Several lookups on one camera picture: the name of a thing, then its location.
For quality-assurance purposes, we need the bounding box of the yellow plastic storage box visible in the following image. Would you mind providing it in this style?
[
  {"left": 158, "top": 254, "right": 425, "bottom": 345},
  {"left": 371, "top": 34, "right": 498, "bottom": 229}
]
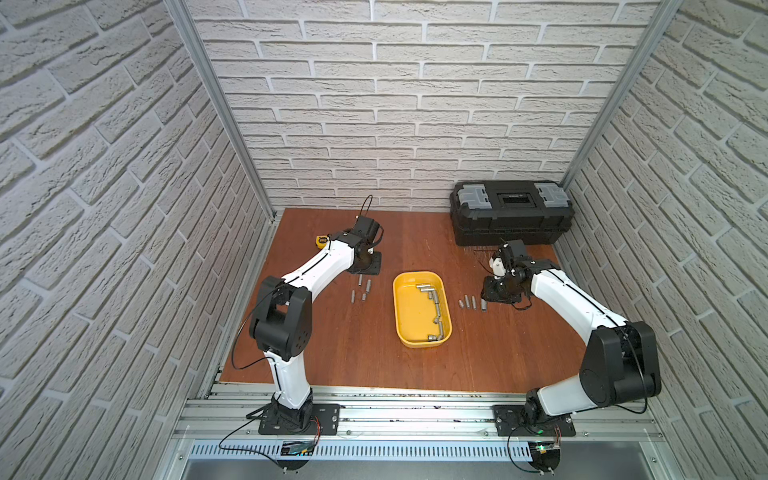
[{"left": 392, "top": 271, "right": 453, "bottom": 349}]

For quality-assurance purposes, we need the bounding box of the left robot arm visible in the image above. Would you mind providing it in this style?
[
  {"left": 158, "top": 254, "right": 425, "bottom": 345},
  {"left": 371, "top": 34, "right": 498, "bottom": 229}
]
[{"left": 249, "top": 215, "right": 383, "bottom": 413}]

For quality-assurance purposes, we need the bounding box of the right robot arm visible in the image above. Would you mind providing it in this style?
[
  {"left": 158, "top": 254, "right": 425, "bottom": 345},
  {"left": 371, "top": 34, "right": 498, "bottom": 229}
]
[{"left": 481, "top": 240, "right": 662, "bottom": 426}]

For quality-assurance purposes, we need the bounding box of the yellow tape measure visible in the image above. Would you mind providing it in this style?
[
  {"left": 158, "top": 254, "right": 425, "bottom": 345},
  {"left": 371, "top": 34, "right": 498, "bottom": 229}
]
[{"left": 315, "top": 235, "right": 330, "bottom": 249}]

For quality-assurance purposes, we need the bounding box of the black plastic toolbox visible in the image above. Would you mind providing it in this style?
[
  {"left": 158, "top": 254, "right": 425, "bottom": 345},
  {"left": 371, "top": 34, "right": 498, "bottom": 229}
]
[{"left": 449, "top": 180, "right": 575, "bottom": 247}]

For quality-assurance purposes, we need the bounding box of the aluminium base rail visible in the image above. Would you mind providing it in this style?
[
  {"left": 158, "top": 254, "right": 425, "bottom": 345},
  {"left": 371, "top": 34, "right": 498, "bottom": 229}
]
[{"left": 172, "top": 383, "right": 665, "bottom": 463}]

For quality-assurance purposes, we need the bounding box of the aluminium frame post left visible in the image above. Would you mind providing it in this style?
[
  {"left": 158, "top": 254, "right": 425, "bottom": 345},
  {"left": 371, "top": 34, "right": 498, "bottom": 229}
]
[{"left": 166, "top": 0, "right": 277, "bottom": 222}]

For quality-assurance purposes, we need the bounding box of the aluminium frame post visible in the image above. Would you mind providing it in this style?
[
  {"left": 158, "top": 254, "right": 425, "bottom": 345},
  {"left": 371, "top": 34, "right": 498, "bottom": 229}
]
[
  {"left": 560, "top": 0, "right": 684, "bottom": 189},
  {"left": 166, "top": 0, "right": 277, "bottom": 222}
]

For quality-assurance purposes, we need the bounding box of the aluminium frame post right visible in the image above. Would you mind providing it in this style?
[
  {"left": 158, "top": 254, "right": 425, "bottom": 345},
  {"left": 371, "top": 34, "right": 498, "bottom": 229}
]
[{"left": 560, "top": 0, "right": 684, "bottom": 189}]

